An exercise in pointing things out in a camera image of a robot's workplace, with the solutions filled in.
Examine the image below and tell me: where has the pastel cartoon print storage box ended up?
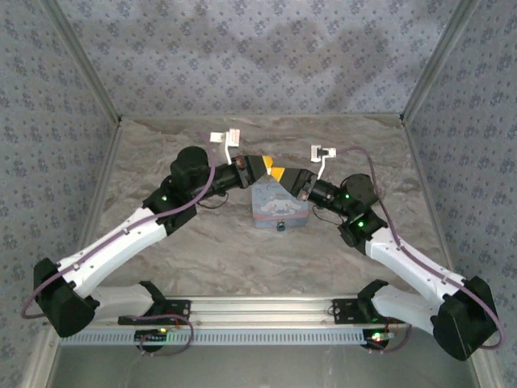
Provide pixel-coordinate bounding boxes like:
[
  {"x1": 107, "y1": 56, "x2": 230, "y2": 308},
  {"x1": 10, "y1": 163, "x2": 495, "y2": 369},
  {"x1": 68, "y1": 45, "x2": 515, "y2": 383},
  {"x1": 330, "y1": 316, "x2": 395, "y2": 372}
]
[{"x1": 250, "y1": 181, "x2": 311, "y2": 230}]

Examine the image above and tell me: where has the black controller board with LED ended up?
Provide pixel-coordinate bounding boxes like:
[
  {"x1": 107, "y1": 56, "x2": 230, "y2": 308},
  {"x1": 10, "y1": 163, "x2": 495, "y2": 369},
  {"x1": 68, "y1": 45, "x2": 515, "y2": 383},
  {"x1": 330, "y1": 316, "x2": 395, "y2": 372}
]
[
  {"x1": 362, "y1": 327, "x2": 392, "y2": 352},
  {"x1": 134, "y1": 328, "x2": 171, "y2": 352}
]

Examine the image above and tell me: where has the grey metal shelf plate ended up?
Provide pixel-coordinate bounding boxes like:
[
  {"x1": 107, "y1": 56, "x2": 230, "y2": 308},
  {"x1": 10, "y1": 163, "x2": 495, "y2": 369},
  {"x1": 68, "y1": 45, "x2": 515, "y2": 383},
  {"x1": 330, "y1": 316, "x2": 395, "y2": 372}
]
[{"x1": 48, "y1": 343, "x2": 481, "y2": 388}]

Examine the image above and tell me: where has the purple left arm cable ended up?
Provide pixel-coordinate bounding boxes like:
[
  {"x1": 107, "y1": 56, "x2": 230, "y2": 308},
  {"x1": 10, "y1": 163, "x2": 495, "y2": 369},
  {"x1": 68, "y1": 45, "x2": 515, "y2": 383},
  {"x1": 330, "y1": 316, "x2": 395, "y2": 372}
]
[{"x1": 19, "y1": 131, "x2": 217, "y2": 321}]

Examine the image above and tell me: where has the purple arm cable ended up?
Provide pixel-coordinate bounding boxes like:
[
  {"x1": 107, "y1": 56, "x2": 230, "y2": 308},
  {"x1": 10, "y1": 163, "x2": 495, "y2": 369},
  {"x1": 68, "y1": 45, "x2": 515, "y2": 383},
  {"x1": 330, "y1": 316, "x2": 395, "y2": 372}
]
[
  {"x1": 19, "y1": 131, "x2": 217, "y2": 321},
  {"x1": 334, "y1": 145, "x2": 508, "y2": 351}
]

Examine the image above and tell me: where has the thin black gripper wire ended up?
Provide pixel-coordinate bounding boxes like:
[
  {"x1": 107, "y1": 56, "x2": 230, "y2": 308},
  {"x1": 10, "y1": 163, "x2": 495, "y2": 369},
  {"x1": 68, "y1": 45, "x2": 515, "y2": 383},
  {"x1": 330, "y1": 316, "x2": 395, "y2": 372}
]
[
  {"x1": 310, "y1": 205, "x2": 347, "y2": 224},
  {"x1": 197, "y1": 192, "x2": 232, "y2": 210}
]

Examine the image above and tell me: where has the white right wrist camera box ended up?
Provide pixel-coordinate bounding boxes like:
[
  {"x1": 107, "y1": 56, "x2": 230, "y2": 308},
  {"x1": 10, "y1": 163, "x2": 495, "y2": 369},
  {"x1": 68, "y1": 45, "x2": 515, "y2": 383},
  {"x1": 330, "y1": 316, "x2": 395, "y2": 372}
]
[{"x1": 309, "y1": 144, "x2": 338, "y2": 182}]

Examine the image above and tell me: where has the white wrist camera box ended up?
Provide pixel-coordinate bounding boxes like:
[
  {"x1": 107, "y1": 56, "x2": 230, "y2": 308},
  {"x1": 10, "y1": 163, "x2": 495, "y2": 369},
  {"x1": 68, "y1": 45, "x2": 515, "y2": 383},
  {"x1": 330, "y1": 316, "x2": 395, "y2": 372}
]
[
  {"x1": 208, "y1": 128, "x2": 242, "y2": 165},
  {"x1": 309, "y1": 144, "x2": 338, "y2": 182}
]

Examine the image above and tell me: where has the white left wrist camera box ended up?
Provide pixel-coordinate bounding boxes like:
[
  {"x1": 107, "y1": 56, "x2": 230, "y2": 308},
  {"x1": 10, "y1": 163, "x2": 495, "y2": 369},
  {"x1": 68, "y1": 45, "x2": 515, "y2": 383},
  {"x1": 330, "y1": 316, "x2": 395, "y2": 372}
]
[{"x1": 208, "y1": 128, "x2": 242, "y2": 165}]

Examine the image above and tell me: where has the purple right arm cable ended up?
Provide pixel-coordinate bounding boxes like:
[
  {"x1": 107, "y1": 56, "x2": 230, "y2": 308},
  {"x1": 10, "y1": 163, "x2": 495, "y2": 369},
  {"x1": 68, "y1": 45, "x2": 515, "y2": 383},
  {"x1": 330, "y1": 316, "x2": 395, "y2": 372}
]
[{"x1": 334, "y1": 145, "x2": 508, "y2": 351}]

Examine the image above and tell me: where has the aluminium frame side rail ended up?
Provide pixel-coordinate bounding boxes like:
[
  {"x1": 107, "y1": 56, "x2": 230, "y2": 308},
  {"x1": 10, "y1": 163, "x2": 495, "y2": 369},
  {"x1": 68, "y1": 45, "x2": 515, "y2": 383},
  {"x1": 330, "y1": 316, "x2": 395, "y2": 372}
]
[{"x1": 15, "y1": 120, "x2": 124, "y2": 388}]

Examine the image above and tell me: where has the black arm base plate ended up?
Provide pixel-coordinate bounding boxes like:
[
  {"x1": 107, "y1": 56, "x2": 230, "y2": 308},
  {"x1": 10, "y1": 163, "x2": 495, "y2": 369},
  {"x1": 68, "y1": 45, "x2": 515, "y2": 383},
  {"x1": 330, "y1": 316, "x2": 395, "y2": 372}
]
[
  {"x1": 332, "y1": 297, "x2": 380, "y2": 325},
  {"x1": 118, "y1": 297, "x2": 193, "y2": 327}
]

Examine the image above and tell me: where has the aluminium mounting rail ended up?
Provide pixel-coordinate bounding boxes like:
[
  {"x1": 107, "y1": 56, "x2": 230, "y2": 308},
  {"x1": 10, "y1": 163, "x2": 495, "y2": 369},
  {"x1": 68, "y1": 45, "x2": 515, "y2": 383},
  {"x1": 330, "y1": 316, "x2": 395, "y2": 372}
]
[{"x1": 90, "y1": 296, "x2": 409, "y2": 327}]

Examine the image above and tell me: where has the grey slotted cable duct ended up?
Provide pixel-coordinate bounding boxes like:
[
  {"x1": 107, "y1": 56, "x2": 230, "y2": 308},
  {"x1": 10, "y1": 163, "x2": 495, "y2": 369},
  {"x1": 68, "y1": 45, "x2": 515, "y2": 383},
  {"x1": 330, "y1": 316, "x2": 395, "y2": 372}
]
[{"x1": 60, "y1": 327, "x2": 389, "y2": 347}]

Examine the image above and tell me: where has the aluminium frame corner post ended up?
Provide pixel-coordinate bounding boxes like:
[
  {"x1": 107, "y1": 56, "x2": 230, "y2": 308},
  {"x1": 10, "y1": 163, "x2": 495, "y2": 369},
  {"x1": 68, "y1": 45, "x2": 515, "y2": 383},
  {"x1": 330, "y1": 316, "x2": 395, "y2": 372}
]
[
  {"x1": 399, "y1": 0, "x2": 484, "y2": 122},
  {"x1": 38, "y1": 0, "x2": 124, "y2": 124}
]

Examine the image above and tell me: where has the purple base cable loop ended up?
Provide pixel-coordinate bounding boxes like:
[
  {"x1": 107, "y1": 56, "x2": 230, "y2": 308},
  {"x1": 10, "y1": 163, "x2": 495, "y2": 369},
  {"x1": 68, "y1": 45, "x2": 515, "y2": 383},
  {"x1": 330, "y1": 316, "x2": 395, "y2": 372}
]
[
  {"x1": 123, "y1": 314, "x2": 195, "y2": 357},
  {"x1": 369, "y1": 323, "x2": 414, "y2": 355}
]

